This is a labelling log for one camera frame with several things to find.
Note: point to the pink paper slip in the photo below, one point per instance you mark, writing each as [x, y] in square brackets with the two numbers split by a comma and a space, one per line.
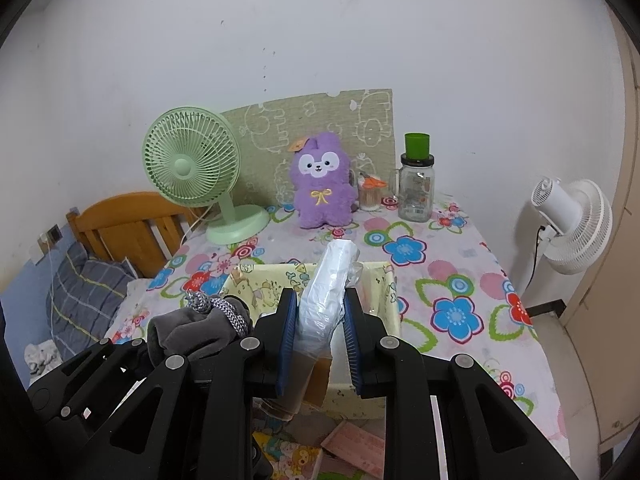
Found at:
[350, 445]

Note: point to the blue bed sheet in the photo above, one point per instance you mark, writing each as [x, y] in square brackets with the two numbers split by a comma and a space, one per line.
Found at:
[25, 300]

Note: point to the small jar orange lid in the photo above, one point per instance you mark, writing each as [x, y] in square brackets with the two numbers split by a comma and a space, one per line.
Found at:
[370, 200]

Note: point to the green desk fan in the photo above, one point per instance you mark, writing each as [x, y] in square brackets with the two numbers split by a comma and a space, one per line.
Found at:
[182, 165]

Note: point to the glass jar black lid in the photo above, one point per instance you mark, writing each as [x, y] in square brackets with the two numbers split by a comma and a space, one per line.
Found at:
[417, 190]

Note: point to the beige door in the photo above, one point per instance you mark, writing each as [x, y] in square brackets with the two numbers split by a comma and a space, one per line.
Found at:
[620, 310]

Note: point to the wooden headboard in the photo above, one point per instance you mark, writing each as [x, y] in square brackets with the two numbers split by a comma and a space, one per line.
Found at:
[125, 220]

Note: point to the white crumpled cloth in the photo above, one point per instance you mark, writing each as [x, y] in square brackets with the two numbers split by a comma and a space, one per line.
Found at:
[42, 357]

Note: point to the plaid pillow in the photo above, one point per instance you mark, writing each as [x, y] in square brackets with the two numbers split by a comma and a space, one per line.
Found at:
[85, 295]

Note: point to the green plastic cup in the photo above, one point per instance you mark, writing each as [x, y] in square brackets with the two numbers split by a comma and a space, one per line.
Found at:
[417, 145]

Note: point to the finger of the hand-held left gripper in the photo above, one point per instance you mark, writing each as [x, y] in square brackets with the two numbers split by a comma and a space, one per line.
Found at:
[110, 365]

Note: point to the colourful cartoon tissue pack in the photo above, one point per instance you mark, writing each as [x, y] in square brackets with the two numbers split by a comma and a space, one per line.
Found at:
[290, 460]

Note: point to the clear plastic pack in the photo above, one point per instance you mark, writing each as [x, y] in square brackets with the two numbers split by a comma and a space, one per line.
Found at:
[320, 300]

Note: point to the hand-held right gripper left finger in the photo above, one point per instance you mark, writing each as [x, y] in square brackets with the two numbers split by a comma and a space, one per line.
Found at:
[287, 350]

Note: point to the white standing fan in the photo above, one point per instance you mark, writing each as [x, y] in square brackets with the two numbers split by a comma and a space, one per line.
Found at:
[580, 225]

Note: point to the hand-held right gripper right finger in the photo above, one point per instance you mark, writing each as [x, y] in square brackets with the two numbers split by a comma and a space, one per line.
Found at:
[351, 345]

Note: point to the green patterned board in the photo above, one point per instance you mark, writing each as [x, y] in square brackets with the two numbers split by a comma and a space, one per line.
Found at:
[260, 125]

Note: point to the purple plush toy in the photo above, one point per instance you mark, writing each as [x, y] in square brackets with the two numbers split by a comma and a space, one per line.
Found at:
[322, 200]

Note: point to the yellow cartoon-print box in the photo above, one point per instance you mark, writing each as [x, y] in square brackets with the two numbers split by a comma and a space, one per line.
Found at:
[255, 280]

